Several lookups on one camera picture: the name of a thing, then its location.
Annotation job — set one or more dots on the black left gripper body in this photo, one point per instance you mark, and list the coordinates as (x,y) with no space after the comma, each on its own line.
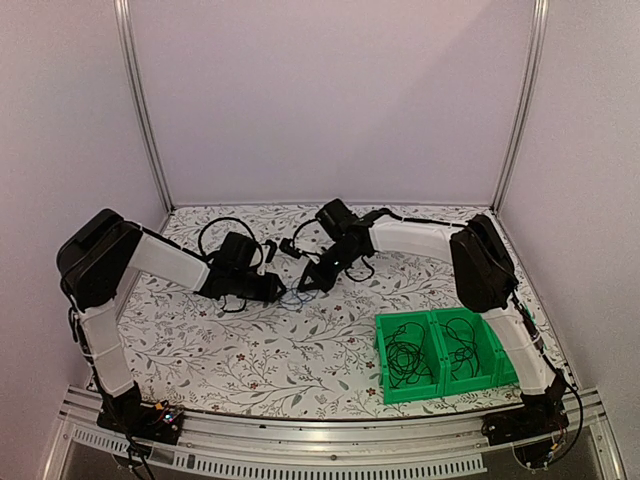
(243,290)

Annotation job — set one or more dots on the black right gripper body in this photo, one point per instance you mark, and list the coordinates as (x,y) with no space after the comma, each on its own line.
(344,258)

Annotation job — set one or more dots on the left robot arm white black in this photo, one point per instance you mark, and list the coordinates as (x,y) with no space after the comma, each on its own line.
(94,261)

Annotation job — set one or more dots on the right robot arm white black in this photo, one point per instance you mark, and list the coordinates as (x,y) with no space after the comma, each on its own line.
(485,283)

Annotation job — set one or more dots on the floral patterned table mat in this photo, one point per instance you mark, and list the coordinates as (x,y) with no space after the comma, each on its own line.
(306,356)

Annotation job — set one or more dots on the green bin left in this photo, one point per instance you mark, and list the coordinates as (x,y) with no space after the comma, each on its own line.
(411,364)

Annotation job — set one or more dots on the green bin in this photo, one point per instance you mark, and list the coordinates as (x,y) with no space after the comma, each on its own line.
(468,352)
(506,373)
(411,364)

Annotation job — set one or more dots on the green bin middle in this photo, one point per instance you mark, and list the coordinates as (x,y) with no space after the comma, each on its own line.
(468,352)

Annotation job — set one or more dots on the green bin right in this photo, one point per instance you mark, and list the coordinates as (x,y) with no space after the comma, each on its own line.
(506,373)

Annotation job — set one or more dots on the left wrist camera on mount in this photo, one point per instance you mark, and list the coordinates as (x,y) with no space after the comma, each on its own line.
(270,248)

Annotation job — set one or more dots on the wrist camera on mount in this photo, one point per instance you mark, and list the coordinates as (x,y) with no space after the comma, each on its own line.
(270,248)
(287,247)

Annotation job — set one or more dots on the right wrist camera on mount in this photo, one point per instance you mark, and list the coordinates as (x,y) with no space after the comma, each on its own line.
(287,247)

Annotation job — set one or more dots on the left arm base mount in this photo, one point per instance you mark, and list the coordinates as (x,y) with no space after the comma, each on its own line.
(160,422)

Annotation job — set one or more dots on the front aluminium rail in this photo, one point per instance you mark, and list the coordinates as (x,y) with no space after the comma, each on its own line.
(221,446)

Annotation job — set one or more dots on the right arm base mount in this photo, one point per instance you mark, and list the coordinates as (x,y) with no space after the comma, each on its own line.
(538,440)

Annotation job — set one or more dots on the left aluminium frame post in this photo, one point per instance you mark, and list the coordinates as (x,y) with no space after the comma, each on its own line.
(123,17)

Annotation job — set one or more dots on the aluminium frame post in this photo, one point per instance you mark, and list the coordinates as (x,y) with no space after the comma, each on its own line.
(534,55)
(123,17)

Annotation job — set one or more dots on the right aluminium frame post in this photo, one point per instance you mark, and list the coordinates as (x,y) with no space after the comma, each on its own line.
(534,55)

